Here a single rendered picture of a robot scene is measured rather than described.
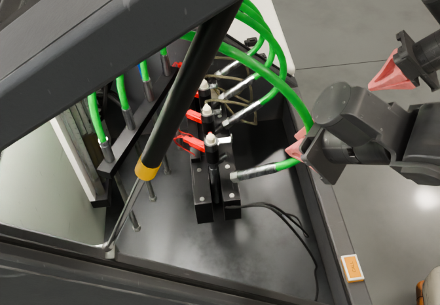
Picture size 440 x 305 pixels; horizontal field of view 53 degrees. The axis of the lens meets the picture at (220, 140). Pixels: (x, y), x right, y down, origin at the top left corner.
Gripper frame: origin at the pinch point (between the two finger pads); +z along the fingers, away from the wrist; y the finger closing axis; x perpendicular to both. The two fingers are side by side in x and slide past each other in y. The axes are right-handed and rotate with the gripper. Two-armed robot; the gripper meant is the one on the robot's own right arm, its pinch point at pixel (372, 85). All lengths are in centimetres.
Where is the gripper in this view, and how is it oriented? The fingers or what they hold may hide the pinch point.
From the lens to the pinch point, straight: 83.5
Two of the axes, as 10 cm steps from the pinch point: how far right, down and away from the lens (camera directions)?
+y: -7.3, -5.2, -4.3
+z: -6.6, 4.0, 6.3
